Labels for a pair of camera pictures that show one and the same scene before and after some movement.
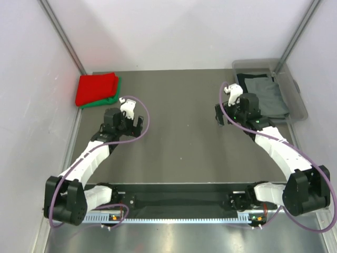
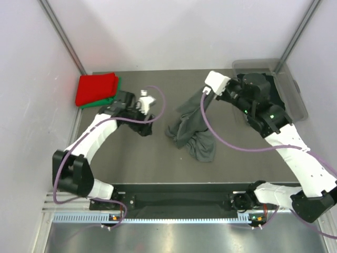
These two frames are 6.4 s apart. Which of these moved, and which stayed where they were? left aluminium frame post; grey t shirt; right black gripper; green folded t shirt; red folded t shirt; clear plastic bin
Moved: grey t shirt; right black gripper
Stayed: red folded t shirt; left aluminium frame post; green folded t shirt; clear plastic bin
